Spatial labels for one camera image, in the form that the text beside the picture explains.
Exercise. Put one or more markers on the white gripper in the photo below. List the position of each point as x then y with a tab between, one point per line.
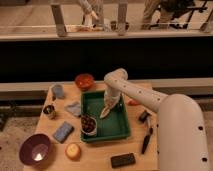
111	99

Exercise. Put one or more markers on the yellow banana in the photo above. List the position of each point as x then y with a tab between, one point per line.
104	112

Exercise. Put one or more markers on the green plastic tray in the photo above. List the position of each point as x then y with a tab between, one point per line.
114	126

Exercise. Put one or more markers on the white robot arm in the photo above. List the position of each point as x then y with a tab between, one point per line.
181	134

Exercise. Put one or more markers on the orange carrot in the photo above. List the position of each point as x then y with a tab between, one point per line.
133	103

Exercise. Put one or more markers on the red-orange bowl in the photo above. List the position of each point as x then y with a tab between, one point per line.
84	81

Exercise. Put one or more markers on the cup of dark berries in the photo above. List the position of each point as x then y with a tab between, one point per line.
88	125

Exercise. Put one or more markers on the crumpled blue-grey cloth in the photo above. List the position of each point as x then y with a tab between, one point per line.
74	108

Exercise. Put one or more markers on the grey-blue cup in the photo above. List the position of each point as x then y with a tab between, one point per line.
58	91

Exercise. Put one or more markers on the wooden table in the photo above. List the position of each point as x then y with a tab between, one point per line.
94	156

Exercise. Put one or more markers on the blue sponge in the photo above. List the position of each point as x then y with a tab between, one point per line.
63	132

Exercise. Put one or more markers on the small metal can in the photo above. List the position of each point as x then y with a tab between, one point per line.
49	111

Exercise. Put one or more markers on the black rectangular block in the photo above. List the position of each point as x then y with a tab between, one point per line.
123	160

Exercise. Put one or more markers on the yellow round fruit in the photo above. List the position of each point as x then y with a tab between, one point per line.
73	151

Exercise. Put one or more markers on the purple bowl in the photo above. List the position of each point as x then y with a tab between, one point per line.
35	149

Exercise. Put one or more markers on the black office chair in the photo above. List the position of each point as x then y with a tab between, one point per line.
172	9

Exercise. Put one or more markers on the metal railing frame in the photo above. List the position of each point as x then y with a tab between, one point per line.
45	20

